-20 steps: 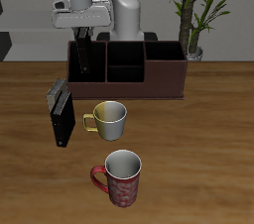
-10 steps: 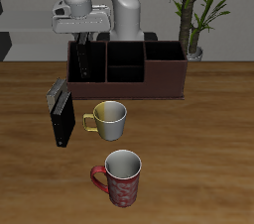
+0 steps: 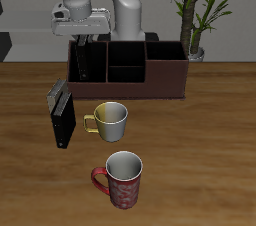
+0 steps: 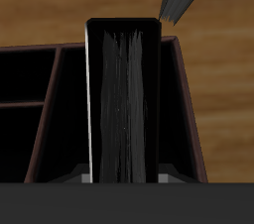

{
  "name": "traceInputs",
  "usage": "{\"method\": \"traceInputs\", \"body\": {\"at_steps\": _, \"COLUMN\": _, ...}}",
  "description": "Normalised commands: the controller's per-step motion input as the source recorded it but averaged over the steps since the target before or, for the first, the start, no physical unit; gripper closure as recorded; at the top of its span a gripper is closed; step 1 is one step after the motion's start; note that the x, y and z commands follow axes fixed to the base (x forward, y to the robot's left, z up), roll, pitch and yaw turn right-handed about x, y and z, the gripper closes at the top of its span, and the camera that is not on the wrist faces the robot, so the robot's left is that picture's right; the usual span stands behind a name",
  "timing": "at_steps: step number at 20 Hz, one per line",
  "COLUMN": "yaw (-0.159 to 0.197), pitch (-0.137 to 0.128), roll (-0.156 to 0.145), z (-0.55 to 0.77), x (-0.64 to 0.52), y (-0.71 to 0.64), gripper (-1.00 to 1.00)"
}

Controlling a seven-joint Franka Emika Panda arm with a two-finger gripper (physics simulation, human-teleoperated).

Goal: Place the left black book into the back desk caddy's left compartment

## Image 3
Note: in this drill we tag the black angular block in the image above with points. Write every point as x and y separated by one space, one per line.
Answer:
4 46

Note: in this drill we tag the red patterned mug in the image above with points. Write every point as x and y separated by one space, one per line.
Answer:
125 188

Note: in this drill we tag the green pot plant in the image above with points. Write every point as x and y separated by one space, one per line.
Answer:
188 20

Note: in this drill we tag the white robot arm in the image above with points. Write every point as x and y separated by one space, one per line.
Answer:
126 10

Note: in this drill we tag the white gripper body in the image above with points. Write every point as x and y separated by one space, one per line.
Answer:
83 26

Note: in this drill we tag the dark brown desk caddy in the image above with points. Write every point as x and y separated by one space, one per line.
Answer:
165 78

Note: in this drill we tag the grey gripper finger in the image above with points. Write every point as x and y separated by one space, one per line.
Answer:
78 39
90 38

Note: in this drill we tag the yellow and white mug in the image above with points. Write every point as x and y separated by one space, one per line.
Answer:
111 125

